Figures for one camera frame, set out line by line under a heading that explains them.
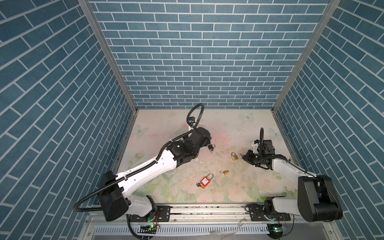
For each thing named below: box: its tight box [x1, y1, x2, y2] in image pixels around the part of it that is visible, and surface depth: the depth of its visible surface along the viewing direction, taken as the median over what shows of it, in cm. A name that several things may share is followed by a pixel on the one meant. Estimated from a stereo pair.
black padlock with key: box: [207, 143, 216, 154], surface depth 101 cm
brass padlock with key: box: [231, 152, 239, 161], surface depth 97 cm
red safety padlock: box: [200, 173, 214, 188], surface depth 85 cm
